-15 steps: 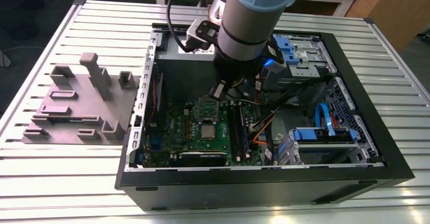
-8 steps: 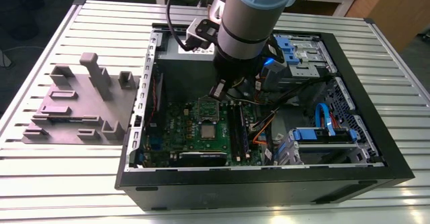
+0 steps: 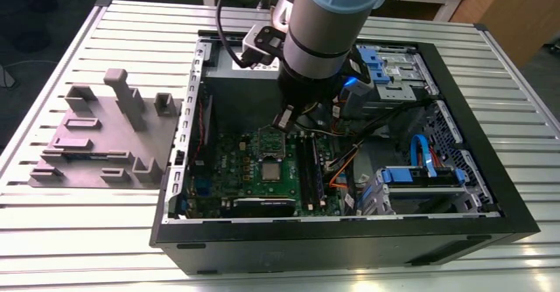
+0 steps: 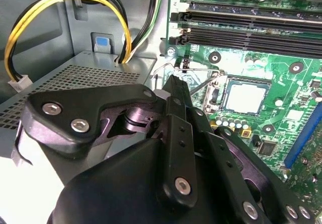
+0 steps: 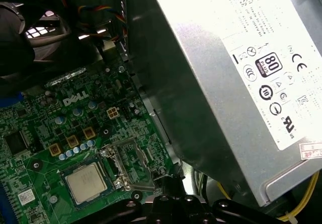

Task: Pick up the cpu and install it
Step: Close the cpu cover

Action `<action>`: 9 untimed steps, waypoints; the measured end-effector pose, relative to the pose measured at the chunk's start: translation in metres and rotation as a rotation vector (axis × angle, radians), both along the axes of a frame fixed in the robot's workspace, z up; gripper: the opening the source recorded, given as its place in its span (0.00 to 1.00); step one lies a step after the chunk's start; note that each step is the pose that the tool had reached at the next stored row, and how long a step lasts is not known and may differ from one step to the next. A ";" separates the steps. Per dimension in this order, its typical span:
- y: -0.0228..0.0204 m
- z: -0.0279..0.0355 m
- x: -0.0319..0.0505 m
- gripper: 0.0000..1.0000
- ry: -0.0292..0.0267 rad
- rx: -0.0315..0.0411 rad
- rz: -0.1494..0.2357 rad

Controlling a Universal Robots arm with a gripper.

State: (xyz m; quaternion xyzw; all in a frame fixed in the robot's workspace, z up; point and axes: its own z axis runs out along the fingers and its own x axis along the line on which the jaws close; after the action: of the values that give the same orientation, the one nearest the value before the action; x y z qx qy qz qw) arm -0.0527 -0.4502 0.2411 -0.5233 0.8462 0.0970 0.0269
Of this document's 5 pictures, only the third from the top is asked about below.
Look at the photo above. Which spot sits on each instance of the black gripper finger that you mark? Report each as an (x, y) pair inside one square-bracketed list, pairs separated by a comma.
[(286, 119)]

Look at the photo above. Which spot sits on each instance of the silver topped CPU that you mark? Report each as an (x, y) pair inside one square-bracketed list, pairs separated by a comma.
[(271, 171)]

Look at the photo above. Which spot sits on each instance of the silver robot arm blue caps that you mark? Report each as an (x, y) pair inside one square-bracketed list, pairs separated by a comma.
[(324, 26)]

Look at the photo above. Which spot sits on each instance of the CPU socket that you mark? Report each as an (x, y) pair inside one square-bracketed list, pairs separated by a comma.
[(260, 180)]

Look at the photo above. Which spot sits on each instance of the grey power supply unit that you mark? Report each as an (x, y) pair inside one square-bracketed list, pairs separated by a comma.
[(240, 98)]

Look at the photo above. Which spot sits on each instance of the black RAM slot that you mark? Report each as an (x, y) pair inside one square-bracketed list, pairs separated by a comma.
[(319, 170), (306, 170)]

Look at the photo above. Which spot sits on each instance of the large blue drive latch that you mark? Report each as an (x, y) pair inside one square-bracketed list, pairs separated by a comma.
[(370, 57)]

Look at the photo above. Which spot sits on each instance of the small blue drive latch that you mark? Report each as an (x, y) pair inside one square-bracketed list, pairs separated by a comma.
[(382, 77)]

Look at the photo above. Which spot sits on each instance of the green motherboard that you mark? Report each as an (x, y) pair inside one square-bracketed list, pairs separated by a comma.
[(234, 174)]

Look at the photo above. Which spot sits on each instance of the grey metal drive cage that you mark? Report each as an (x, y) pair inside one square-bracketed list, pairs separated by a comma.
[(403, 92)]

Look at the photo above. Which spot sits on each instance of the black graphics card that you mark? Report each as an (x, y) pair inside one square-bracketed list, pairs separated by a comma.
[(263, 205)]

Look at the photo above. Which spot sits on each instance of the hard disk in blue carrier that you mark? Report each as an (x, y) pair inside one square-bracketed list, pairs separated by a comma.
[(400, 175)]

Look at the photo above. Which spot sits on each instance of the grey metal disk bay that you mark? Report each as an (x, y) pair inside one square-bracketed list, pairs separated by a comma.
[(428, 193)]

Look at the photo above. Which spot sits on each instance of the black open PC case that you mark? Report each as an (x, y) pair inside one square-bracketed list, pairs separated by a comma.
[(306, 249)]

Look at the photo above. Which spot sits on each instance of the grey plastic parts rack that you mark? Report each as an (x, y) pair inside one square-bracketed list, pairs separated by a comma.
[(104, 141)]

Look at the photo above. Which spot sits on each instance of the wooden cabinet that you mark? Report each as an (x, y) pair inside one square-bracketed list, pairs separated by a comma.
[(516, 16)]

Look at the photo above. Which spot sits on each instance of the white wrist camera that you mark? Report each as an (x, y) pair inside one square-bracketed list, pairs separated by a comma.
[(359, 88)]

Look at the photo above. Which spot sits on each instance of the grey wrist camera black bracket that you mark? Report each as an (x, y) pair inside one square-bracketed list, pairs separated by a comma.
[(254, 41)]

